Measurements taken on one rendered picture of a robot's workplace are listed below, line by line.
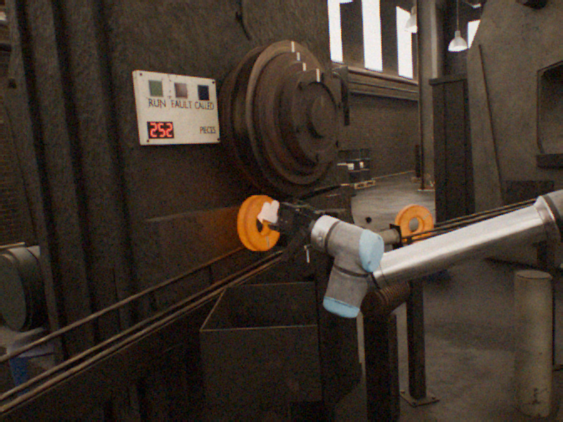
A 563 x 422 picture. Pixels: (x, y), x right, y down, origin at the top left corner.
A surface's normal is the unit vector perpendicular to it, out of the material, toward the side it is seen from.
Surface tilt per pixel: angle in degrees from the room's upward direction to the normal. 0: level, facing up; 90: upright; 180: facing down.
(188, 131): 90
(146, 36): 90
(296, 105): 90
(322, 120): 90
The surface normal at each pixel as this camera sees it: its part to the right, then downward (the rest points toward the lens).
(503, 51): -0.79, 0.13
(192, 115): 0.78, 0.02
